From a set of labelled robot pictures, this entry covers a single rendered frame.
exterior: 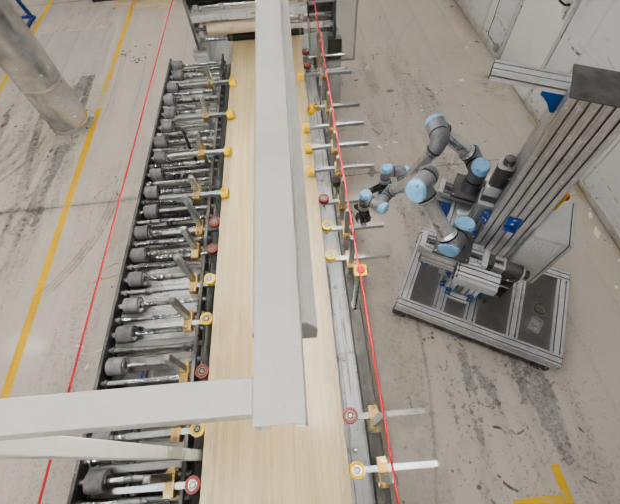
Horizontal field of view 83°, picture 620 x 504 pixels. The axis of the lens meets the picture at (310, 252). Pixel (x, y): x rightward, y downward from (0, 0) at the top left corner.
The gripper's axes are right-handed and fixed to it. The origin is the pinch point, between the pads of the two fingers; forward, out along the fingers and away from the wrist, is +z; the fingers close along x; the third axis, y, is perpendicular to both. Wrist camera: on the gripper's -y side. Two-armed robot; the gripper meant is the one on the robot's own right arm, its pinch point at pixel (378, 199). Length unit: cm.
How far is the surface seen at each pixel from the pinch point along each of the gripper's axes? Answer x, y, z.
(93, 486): -172, -177, -3
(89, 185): 124, -304, 82
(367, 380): -129, -28, 12
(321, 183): 40, -41, 20
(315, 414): -148, -61, -8
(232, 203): 3, -111, -8
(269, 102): -100, -61, -164
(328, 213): 6.4, -38.0, 20.5
